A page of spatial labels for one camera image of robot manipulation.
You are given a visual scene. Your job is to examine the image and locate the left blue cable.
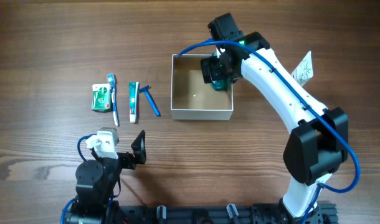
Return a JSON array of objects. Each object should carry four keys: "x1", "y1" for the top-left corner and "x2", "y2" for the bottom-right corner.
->
[{"x1": 59, "y1": 133, "x2": 116, "y2": 224}]

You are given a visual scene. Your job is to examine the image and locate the blue cable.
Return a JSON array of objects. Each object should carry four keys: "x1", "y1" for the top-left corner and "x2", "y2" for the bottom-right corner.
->
[
  {"x1": 176, "y1": 37, "x2": 361, "y2": 224},
  {"x1": 59, "y1": 133, "x2": 116, "y2": 224}
]

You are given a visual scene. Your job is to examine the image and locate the Colgate toothpaste tube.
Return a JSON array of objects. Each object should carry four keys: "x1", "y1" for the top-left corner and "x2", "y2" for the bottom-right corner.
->
[{"x1": 129, "y1": 82, "x2": 140, "y2": 123}]

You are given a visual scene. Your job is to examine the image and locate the green Dettol soap bar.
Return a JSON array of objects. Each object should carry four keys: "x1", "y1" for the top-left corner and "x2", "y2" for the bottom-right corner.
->
[{"x1": 91, "y1": 83, "x2": 112, "y2": 113}]

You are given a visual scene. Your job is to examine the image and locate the teal mouthwash bottle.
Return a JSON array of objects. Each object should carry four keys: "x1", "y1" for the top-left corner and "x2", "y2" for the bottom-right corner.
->
[{"x1": 211, "y1": 53, "x2": 230, "y2": 91}]

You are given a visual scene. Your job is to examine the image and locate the white cardboard box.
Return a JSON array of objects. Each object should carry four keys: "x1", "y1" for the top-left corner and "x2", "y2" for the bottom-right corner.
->
[{"x1": 171, "y1": 54, "x2": 234, "y2": 120}]

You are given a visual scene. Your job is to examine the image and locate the blue white toothbrush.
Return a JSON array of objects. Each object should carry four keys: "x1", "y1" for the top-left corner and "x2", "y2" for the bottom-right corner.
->
[{"x1": 107, "y1": 73, "x2": 120, "y2": 126}]

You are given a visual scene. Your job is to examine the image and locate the white cream tube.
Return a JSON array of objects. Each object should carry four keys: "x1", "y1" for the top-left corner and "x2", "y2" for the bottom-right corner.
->
[{"x1": 291, "y1": 50, "x2": 313, "y2": 86}]

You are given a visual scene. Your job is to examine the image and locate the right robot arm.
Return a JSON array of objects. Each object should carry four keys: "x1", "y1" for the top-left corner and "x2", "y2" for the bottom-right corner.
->
[{"x1": 201, "y1": 31, "x2": 353, "y2": 223}]

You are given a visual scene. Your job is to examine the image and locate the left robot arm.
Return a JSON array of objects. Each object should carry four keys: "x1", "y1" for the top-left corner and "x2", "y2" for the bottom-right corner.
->
[{"x1": 60, "y1": 128, "x2": 146, "y2": 224}]

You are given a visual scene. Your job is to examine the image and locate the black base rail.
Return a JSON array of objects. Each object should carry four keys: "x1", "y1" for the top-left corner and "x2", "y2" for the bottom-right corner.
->
[{"x1": 115, "y1": 203, "x2": 339, "y2": 224}]

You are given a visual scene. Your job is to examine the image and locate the blue disposable razor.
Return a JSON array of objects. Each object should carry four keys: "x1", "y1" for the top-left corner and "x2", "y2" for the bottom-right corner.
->
[{"x1": 139, "y1": 85, "x2": 161, "y2": 116}]

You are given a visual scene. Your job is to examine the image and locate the right blue cable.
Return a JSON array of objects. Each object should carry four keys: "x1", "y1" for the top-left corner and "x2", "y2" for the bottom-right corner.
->
[{"x1": 176, "y1": 37, "x2": 361, "y2": 224}]

